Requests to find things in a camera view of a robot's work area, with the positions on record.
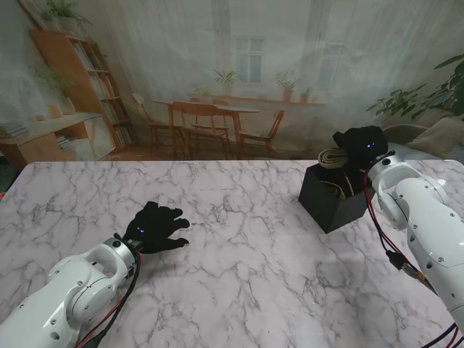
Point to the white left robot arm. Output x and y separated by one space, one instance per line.
69 293

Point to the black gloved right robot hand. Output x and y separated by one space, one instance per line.
362 148

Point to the black storage box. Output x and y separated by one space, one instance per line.
326 208

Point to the beige woven belt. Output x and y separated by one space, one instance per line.
337 188
333 158

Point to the printed room scene backdrop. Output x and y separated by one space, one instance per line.
232 54

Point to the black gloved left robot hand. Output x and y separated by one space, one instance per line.
159 228

